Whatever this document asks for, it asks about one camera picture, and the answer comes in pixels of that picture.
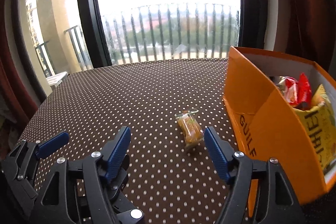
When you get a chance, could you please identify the yellow honey butter chips bag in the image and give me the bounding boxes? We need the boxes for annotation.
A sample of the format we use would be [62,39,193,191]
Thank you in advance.
[294,84,335,172]

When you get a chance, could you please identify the red silver snack packet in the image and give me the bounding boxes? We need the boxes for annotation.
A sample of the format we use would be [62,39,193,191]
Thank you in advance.
[273,76,298,107]

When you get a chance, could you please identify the red cartoon face snack bag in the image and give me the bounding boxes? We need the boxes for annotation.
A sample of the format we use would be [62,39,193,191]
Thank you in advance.
[297,73,312,110]

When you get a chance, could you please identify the brown polka dot tablecloth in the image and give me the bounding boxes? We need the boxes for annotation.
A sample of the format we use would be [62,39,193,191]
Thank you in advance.
[22,59,237,223]

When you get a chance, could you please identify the orange cardboard box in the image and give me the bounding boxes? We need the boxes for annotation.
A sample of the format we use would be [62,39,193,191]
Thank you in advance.
[223,47,335,223]

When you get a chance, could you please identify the small yellow wrapped pastry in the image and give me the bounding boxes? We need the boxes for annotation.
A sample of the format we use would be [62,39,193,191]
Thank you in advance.
[175,109,204,150]

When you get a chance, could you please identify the white air conditioner unit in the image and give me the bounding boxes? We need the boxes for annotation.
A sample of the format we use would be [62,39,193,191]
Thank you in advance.
[46,72,68,90]

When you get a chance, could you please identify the dark red left curtain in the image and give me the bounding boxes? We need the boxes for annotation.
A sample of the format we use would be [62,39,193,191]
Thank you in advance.
[0,0,40,130]

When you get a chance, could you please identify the dark red curtain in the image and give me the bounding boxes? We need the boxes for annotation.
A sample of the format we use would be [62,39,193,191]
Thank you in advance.
[239,0,335,75]
[0,0,40,130]

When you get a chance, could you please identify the balcony metal railing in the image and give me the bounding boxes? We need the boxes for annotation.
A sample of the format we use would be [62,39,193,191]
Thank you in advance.
[26,3,240,77]

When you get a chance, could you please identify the dark red right curtain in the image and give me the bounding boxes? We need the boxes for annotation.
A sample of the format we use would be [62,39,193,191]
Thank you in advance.
[239,0,335,75]

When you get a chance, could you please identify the black window frame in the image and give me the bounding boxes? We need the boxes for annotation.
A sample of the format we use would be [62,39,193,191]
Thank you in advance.
[77,0,112,68]

